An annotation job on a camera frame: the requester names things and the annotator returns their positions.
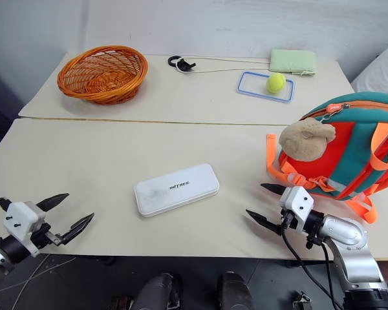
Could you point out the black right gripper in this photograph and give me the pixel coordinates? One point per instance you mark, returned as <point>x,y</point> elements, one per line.
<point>287,217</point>

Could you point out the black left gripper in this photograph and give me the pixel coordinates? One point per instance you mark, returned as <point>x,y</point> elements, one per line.
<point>42,234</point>

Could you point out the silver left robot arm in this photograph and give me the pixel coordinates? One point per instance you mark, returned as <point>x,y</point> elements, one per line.
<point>0,258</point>

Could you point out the white rectangular case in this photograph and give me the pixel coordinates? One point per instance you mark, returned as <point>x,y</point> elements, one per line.
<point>174,193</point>

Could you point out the orange and teal backpack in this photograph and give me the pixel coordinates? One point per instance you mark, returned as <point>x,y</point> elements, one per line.
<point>352,145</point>

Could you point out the beige plush toy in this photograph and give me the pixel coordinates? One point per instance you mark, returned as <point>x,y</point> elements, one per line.
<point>300,139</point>

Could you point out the dark rounded shape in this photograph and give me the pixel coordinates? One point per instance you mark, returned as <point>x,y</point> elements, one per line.
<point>234,292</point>
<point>158,292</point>

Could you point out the orange zipper pull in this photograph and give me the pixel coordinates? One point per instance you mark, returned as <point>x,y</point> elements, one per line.
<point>333,108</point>

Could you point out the clear lid with blue rim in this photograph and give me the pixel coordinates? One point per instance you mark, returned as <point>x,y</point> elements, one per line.
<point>252,85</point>

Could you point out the yellow tennis ball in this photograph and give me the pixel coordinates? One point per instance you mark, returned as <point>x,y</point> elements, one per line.
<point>276,83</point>

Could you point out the orange wicker basket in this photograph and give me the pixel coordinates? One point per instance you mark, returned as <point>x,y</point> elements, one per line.
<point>100,88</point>

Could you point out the light green fabric pouch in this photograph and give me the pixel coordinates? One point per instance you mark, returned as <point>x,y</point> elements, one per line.
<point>292,61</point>

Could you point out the white cloth bundle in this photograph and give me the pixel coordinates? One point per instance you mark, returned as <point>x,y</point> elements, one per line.
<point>384,74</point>

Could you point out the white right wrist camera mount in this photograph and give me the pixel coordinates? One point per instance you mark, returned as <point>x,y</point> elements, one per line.
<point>297,198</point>

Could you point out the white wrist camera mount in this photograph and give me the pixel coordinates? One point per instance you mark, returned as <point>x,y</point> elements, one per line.
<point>21,214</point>
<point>297,198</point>

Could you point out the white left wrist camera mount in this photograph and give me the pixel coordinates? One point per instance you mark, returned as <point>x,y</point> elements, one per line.
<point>21,214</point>

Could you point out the small dark metal bracket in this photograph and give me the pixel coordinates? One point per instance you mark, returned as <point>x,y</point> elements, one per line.
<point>302,301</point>

